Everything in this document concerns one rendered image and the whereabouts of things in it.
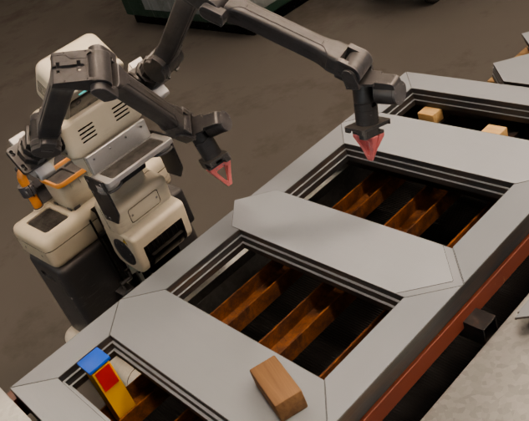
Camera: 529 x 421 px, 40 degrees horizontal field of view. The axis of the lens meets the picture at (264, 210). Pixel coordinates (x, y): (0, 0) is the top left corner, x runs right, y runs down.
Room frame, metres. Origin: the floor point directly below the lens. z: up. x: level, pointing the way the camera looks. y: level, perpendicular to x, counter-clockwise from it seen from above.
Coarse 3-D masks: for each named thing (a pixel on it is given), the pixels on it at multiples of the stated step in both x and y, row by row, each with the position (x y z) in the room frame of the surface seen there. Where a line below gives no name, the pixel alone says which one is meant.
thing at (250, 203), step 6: (270, 192) 1.75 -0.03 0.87; (252, 198) 1.75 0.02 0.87; (258, 198) 1.74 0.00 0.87; (264, 198) 1.73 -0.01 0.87; (240, 204) 1.75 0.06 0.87; (246, 204) 1.74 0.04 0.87; (252, 204) 1.72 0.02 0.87; (258, 204) 1.71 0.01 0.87; (234, 210) 1.72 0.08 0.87; (240, 210) 1.71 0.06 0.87; (246, 210) 1.70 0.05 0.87; (234, 216) 1.69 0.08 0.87; (240, 216) 1.68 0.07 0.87; (234, 222) 1.67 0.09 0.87
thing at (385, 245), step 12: (384, 240) 1.36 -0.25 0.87; (396, 240) 1.35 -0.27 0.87; (408, 240) 1.33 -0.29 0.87; (360, 252) 1.35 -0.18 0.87; (372, 252) 1.33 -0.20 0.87; (384, 252) 1.32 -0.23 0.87; (348, 264) 1.32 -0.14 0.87; (360, 264) 1.31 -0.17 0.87; (372, 264) 1.29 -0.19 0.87; (360, 276) 1.27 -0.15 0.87
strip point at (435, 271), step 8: (440, 248) 1.26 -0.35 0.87; (432, 256) 1.24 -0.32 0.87; (440, 256) 1.23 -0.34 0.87; (424, 264) 1.23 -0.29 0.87; (432, 264) 1.22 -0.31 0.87; (440, 264) 1.21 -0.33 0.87; (448, 264) 1.20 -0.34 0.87; (416, 272) 1.21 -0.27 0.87; (424, 272) 1.20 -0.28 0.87; (432, 272) 1.19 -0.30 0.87; (440, 272) 1.19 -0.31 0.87; (448, 272) 1.18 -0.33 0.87; (408, 280) 1.20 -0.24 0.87; (416, 280) 1.19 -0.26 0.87; (424, 280) 1.18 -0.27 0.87; (432, 280) 1.17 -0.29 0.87; (440, 280) 1.16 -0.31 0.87; (448, 280) 1.15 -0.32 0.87; (400, 288) 1.18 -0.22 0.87; (408, 288) 1.17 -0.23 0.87; (416, 288) 1.16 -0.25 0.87
